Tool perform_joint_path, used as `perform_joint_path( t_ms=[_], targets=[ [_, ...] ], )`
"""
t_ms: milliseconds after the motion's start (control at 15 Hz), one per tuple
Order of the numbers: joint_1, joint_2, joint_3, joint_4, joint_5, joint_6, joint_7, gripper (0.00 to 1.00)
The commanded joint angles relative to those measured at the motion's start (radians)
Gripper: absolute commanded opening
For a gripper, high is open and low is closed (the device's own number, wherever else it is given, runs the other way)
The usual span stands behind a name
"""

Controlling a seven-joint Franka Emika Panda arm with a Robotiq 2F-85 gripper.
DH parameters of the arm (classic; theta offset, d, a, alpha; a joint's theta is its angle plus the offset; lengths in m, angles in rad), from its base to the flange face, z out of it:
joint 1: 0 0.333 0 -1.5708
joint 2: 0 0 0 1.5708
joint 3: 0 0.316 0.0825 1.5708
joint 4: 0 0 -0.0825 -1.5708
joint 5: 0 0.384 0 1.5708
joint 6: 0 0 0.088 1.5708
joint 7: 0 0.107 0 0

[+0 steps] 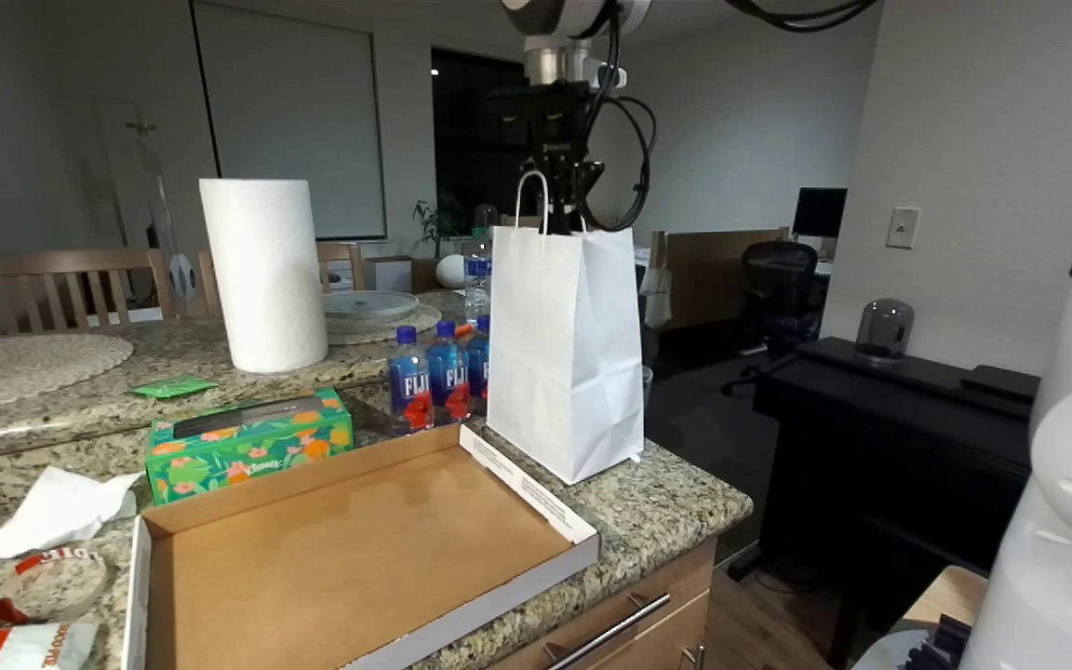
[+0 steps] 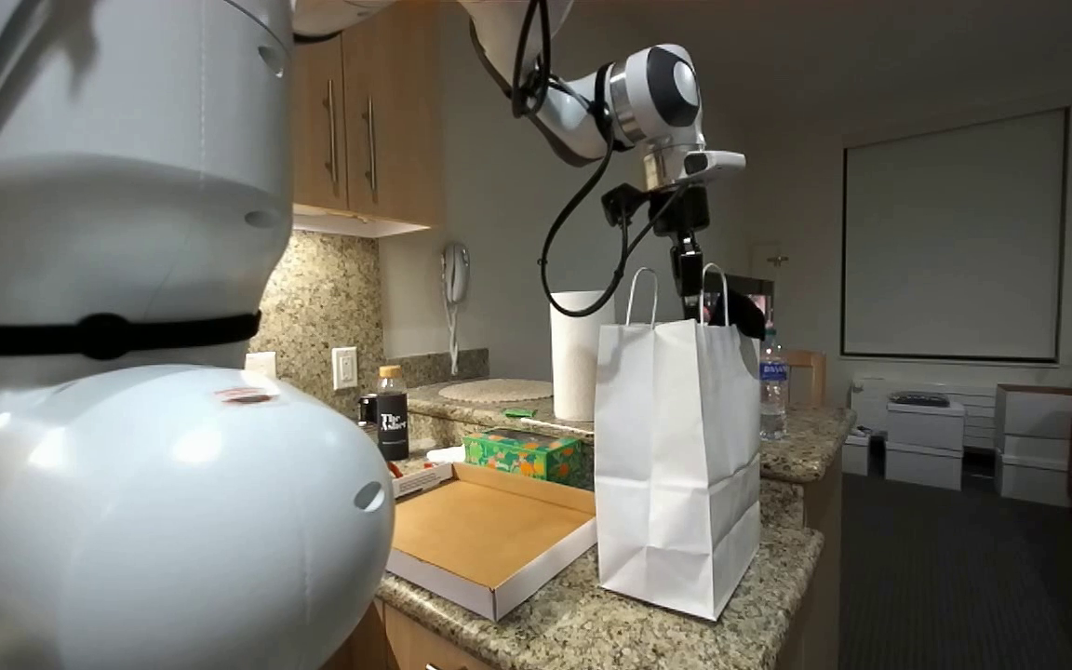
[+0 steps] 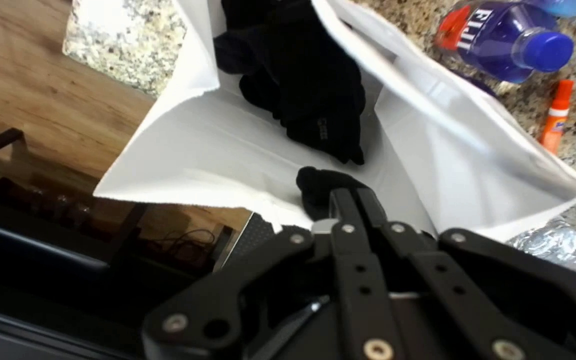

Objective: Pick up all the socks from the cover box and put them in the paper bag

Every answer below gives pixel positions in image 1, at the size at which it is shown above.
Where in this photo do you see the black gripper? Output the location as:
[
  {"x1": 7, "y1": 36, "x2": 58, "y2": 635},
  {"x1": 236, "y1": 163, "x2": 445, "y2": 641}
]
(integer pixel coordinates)
[{"x1": 531, "y1": 120, "x2": 612, "y2": 236}]

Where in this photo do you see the white paper bag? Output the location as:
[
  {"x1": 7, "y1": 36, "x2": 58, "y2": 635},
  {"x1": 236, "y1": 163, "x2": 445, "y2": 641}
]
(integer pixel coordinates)
[{"x1": 484, "y1": 167, "x2": 649, "y2": 489}]

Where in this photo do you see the green tissue box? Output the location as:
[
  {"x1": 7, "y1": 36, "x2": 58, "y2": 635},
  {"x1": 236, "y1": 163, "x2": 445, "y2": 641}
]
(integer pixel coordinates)
[{"x1": 141, "y1": 384, "x2": 356, "y2": 505}]

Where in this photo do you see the cardboard cover box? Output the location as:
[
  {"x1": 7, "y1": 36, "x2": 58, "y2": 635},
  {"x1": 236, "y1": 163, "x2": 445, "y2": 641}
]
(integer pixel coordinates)
[{"x1": 123, "y1": 421, "x2": 603, "y2": 670}]

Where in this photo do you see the cardboard floor box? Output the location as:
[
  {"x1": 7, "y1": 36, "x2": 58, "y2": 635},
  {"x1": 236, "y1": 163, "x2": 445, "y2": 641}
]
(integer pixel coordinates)
[{"x1": 849, "y1": 564, "x2": 993, "y2": 670}]

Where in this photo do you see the dark window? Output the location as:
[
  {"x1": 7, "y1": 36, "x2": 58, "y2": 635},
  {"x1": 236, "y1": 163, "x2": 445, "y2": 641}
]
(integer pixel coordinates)
[{"x1": 429, "y1": 44, "x2": 550, "y2": 239}]

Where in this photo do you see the small green houseplant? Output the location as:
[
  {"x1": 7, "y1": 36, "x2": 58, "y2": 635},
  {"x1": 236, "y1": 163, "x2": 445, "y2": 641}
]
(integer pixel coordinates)
[{"x1": 412, "y1": 195, "x2": 499, "y2": 259}]

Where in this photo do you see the blue capped water bottle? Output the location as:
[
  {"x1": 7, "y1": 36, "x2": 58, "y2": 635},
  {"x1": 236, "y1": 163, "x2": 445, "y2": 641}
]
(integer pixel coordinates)
[
  {"x1": 465, "y1": 252, "x2": 499, "y2": 326},
  {"x1": 382, "y1": 326, "x2": 436, "y2": 437},
  {"x1": 465, "y1": 313, "x2": 494, "y2": 421},
  {"x1": 423, "y1": 316, "x2": 478, "y2": 430}
]

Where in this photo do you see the white round vase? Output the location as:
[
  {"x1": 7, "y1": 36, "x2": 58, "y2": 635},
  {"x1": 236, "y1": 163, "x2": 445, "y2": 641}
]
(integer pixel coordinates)
[{"x1": 433, "y1": 251, "x2": 474, "y2": 295}]

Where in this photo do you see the wooden desk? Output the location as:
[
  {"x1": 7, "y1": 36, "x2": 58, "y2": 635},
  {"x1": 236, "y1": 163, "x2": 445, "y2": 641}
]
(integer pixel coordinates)
[{"x1": 654, "y1": 226, "x2": 800, "y2": 335}]

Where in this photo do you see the black office chair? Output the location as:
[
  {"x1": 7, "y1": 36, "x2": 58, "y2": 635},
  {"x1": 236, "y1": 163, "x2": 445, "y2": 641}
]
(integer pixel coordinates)
[{"x1": 717, "y1": 239, "x2": 824, "y2": 404}]

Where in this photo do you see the round glass lid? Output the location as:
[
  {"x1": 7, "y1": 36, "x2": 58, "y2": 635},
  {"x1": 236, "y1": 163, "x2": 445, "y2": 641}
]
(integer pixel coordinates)
[{"x1": 323, "y1": 286, "x2": 423, "y2": 328}]

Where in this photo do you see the round woven placemat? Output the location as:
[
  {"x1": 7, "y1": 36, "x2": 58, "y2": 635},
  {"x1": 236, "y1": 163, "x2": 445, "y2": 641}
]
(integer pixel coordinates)
[
  {"x1": 323, "y1": 290, "x2": 445, "y2": 350},
  {"x1": 0, "y1": 328, "x2": 139, "y2": 421}
]

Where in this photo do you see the dark computer monitor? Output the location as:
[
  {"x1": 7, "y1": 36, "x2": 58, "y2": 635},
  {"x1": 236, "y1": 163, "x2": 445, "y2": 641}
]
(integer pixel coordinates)
[{"x1": 792, "y1": 187, "x2": 849, "y2": 241}]

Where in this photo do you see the grey closet door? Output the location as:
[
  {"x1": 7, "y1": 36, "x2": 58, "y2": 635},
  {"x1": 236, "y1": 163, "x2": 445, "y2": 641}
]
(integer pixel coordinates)
[{"x1": 191, "y1": 0, "x2": 387, "y2": 247}]

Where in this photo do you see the white paper towel roll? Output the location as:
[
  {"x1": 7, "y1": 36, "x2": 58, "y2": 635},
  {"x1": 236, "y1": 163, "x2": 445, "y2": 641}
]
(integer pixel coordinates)
[{"x1": 197, "y1": 175, "x2": 330, "y2": 378}]

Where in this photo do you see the small grey speaker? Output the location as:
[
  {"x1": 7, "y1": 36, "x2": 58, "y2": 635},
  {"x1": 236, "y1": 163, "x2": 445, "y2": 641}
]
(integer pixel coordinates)
[{"x1": 854, "y1": 298, "x2": 919, "y2": 362}]

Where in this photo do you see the black digital piano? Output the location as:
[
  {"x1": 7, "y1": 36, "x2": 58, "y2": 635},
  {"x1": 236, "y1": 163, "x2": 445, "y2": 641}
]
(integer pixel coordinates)
[{"x1": 752, "y1": 335, "x2": 1042, "y2": 670}]

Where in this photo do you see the wooden counter base cabinet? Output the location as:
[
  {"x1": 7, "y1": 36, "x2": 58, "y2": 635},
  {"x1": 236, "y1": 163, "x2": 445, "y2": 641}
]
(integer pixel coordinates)
[{"x1": 484, "y1": 535, "x2": 717, "y2": 670}]

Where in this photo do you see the small green packet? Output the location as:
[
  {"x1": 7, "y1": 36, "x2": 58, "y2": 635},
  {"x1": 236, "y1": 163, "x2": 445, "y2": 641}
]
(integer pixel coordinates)
[{"x1": 127, "y1": 373, "x2": 217, "y2": 404}]

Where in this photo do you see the white paper napkin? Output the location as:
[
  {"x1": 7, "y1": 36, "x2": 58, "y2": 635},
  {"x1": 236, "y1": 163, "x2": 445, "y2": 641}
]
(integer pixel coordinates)
[{"x1": 0, "y1": 463, "x2": 145, "y2": 569}]

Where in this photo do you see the beige speckled pouch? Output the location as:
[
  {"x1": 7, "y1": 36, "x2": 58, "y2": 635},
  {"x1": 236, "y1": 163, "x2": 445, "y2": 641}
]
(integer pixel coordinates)
[{"x1": 7, "y1": 545, "x2": 113, "y2": 625}]

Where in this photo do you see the red white snack packet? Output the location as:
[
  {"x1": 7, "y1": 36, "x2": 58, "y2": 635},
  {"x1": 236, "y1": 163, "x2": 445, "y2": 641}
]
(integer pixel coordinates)
[{"x1": 0, "y1": 601, "x2": 104, "y2": 670}]

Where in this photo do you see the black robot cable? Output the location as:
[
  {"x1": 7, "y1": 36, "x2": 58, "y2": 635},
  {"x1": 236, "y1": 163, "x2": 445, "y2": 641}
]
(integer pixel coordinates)
[{"x1": 576, "y1": 0, "x2": 883, "y2": 236}]

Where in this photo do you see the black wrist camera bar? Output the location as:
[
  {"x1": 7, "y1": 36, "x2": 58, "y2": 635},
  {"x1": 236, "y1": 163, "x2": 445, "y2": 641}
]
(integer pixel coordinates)
[{"x1": 484, "y1": 79, "x2": 603, "y2": 128}]

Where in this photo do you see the white light switch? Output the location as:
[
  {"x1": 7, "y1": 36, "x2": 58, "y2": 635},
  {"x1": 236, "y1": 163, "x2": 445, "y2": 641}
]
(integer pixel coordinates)
[{"x1": 883, "y1": 206, "x2": 924, "y2": 252}]

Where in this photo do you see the metal drawer handle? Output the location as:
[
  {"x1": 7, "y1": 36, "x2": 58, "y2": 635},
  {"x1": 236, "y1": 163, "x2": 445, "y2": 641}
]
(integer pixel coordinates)
[{"x1": 542, "y1": 591, "x2": 677, "y2": 670}]

